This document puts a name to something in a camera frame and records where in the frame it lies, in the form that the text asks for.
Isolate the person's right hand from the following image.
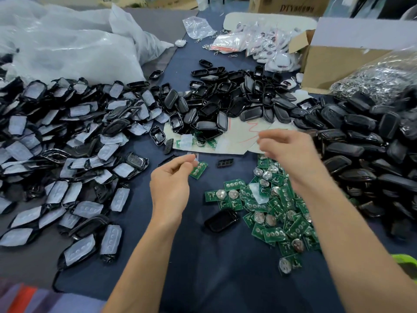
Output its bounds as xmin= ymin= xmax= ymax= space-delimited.
xmin=257 ymin=129 xmax=327 ymax=193

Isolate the person's left hand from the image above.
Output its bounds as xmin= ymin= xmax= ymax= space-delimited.
xmin=150 ymin=153 xmax=199 ymax=229

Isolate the lone glossy black shell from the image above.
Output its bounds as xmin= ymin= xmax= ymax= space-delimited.
xmin=203 ymin=208 xmax=240 ymax=234

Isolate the pile of green circuit boards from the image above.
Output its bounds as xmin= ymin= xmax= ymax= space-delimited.
xmin=189 ymin=137 xmax=323 ymax=276

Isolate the pile of assembled black fobs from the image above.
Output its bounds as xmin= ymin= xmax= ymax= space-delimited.
xmin=290 ymin=84 xmax=417 ymax=242

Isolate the pile of black shell halves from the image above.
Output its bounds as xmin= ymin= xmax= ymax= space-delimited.
xmin=149 ymin=58 xmax=314 ymax=144

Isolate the pile of shells with pads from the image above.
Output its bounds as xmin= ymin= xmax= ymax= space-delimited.
xmin=0 ymin=75 xmax=170 ymax=271

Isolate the person's right forearm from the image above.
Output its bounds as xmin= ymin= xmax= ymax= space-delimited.
xmin=306 ymin=173 xmax=417 ymax=313

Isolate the person's left forearm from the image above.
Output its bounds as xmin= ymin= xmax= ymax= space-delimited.
xmin=103 ymin=218 xmax=183 ymax=313

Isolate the large open cardboard box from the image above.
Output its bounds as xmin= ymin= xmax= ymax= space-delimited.
xmin=288 ymin=16 xmax=417 ymax=95

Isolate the heap of clear parts bags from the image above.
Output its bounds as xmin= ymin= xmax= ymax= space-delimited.
xmin=244 ymin=21 xmax=302 ymax=73

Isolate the clear bag of metal parts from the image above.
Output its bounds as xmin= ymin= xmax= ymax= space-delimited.
xmin=329 ymin=49 xmax=417 ymax=105

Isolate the clear bag with red label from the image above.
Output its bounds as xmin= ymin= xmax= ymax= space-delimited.
xmin=208 ymin=32 xmax=250 ymax=54

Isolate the brown cardboard box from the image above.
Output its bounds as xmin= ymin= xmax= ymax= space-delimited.
xmin=249 ymin=0 xmax=332 ymax=17

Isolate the yellow-green object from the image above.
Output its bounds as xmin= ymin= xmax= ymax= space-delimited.
xmin=391 ymin=254 xmax=417 ymax=281

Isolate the small crumpled clear plastic bag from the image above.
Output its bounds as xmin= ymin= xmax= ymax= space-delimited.
xmin=182 ymin=16 xmax=216 ymax=41

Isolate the red blue striped bag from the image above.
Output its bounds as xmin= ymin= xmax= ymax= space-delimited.
xmin=0 ymin=277 xmax=108 ymax=313

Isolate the large white plastic bag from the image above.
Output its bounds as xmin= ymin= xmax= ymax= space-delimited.
xmin=0 ymin=0 xmax=175 ymax=85

